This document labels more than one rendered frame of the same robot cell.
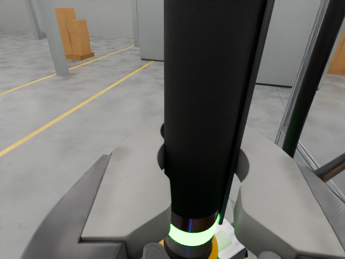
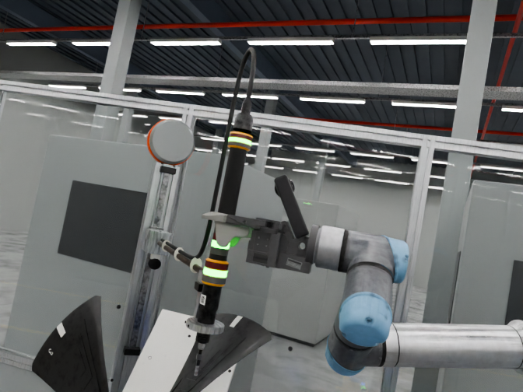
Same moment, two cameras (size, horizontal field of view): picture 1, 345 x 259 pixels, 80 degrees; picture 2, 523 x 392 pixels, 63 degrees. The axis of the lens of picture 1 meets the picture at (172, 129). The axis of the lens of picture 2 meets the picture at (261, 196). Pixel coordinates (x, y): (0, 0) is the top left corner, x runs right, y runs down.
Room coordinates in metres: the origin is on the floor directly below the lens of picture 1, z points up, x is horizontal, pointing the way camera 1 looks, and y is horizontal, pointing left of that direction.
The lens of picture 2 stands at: (-0.09, 0.77, 1.66)
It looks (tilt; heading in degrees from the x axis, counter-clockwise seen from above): 4 degrees up; 279
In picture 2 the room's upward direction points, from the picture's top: 10 degrees clockwise
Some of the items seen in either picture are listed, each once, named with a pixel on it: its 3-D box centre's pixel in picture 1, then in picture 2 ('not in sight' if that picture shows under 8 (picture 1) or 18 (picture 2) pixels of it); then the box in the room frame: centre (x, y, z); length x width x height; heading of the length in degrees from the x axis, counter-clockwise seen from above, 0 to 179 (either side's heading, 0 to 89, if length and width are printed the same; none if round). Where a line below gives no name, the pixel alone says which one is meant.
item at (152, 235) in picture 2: not in sight; (156, 241); (0.41, -0.55, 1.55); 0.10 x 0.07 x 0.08; 122
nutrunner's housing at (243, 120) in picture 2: not in sight; (225, 218); (0.09, -0.01, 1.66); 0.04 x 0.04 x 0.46
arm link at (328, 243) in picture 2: not in sight; (328, 247); (-0.11, -0.01, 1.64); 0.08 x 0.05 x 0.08; 87
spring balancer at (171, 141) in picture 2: not in sight; (171, 142); (0.46, -0.63, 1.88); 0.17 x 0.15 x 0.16; 177
